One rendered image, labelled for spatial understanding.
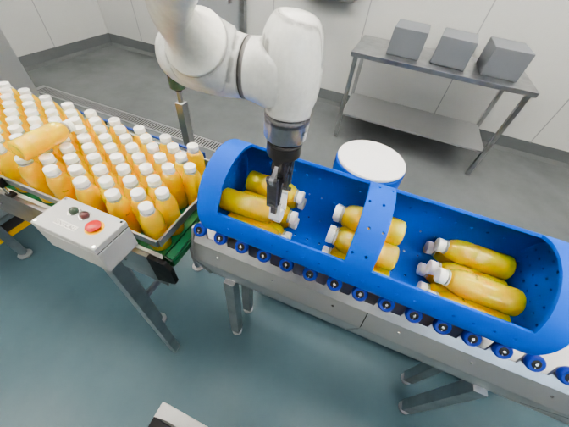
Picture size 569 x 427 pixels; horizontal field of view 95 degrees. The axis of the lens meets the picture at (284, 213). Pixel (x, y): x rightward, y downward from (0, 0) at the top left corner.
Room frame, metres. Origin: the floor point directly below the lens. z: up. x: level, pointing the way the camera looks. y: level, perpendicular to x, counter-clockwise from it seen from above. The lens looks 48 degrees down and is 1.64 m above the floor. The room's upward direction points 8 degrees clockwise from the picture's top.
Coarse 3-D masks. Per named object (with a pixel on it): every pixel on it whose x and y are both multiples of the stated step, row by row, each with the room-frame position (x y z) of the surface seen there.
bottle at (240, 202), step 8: (224, 192) 0.52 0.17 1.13; (232, 192) 0.52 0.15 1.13; (240, 192) 0.52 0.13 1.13; (224, 200) 0.50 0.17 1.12; (232, 200) 0.50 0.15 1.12; (240, 200) 0.50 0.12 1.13; (248, 200) 0.50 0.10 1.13; (256, 200) 0.50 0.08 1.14; (264, 200) 0.50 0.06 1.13; (224, 208) 0.49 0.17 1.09; (232, 208) 0.48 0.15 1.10; (240, 208) 0.48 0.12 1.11; (248, 208) 0.48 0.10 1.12; (256, 208) 0.47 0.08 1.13; (264, 208) 0.48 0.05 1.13; (248, 216) 0.47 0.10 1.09; (256, 216) 0.46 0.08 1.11; (264, 216) 0.46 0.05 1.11
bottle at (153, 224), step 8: (144, 216) 0.45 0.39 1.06; (152, 216) 0.46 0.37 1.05; (160, 216) 0.48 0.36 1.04; (144, 224) 0.44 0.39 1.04; (152, 224) 0.45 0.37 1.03; (160, 224) 0.46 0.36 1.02; (144, 232) 0.44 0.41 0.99; (152, 232) 0.44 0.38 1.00; (160, 232) 0.45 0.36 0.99; (168, 240) 0.47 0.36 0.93; (152, 248) 0.44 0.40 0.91; (160, 248) 0.44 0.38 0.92
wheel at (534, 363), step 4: (524, 356) 0.24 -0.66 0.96; (528, 356) 0.24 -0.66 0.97; (532, 356) 0.24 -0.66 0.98; (536, 356) 0.24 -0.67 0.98; (540, 356) 0.24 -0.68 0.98; (524, 360) 0.23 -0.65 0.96; (528, 360) 0.23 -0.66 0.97; (532, 360) 0.23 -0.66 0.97; (536, 360) 0.23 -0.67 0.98; (540, 360) 0.23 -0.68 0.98; (544, 360) 0.23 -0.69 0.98; (524, 364) 0.23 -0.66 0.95; (528, 364) 0.22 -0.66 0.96; (532, 364) 0.22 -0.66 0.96; (536, 364) 0.22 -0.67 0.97; (540, 364) 0.22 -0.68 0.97; (544, 364) 0.22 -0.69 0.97; (528, 368) 0.22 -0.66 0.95; (532, 368) 0.22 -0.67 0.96; (536, 368) 0.22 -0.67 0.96; (540, 368) 0.22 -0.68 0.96; (544, 368) 0.22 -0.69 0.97
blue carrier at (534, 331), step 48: (240, 144) 0.61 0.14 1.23; (336, 192) 0.63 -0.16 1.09; (384, 192) 0.48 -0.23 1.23; (240, 240) 0.42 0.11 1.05; (288, 240) 0.38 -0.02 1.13; (384, 240) 0.37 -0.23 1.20; (432, 240) 0.53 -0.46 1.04; (480, 240) 0.51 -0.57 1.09; (528, 240) 0.47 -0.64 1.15; (384, 288) 0.31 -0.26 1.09; (528, 288) 0.37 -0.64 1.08; (528, 336) 0.23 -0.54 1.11
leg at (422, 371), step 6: (414, 366) 0.40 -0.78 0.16; (420, 366) 0.39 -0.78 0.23; (426, 366) 0.37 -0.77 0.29; (408, 372) 0.39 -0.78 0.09; (414, 372) 0.37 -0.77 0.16; (420, 372) 0.36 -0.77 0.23; (426, 372) 0.35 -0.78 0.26; (432, 372) 0.35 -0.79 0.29; (438, 372) 0.35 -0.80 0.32; (402, 378) 0.37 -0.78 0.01; (408, 378) 0.36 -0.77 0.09; (414, 378) 0.35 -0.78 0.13; (420, 378) 0.35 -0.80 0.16; (426, 378) 0.35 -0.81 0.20; (408, 384) 0.35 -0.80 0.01
